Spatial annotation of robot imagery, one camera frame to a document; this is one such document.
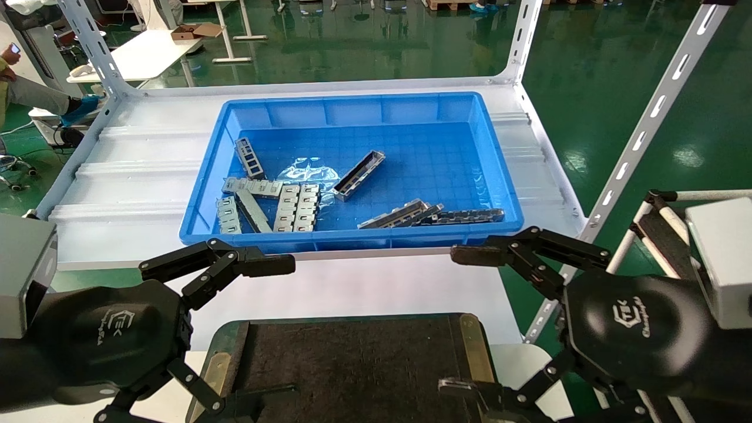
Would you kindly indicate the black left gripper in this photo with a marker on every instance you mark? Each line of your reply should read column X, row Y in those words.
column 100, row 335

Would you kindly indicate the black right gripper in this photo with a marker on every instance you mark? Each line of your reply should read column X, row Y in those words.
column 634, row 329

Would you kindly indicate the dark slotted metal part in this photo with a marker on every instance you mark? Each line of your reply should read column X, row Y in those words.
column 251, row 160
column 470, row 216

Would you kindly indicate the black felt-lined container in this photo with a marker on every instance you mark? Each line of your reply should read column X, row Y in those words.
column 352, row 364

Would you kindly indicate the metal channel part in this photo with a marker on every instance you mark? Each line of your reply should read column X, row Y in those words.
column 433, row 211
column 358, row 175
column 393, row 214

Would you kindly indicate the flat grey metal strip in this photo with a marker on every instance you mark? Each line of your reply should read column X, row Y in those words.
column 254, row 211

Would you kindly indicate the white slotted metal shelf rack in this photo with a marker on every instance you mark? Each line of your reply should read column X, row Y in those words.
column 135, row 194

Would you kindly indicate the clear plastic bag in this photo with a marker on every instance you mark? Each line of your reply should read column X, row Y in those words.
column 305, row 173

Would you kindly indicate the blue plastic bin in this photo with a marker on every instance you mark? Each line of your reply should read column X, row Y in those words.
column 423, row 158

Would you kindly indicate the black stool with casters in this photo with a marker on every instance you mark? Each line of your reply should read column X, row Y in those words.
column 13, row 185

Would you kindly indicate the white background table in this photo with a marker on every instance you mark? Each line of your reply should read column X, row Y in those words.
column 147, row 53

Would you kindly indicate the seated person with phone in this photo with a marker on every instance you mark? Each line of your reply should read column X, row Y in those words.
column 35, row 94

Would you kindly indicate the open cardboard box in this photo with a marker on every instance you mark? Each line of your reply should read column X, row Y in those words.
column 188, row 33

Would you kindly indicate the white desk with metal legs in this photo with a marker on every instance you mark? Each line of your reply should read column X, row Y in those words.
column 224, row 29

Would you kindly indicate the wooden pallet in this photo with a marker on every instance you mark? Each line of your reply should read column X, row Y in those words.
column 446, row 4

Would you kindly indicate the grey stamped metal bracket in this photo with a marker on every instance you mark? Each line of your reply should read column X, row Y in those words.
column 252, row 187
column 228, row 214
column 286, row 208
column 307, row 208

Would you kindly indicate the white tube frame black pads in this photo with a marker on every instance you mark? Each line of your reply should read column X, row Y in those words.
column 661, row 235

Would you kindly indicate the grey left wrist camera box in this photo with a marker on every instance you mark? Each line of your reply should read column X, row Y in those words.
column 23, row 276

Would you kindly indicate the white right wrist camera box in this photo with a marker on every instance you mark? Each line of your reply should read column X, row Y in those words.
column 725, row 258

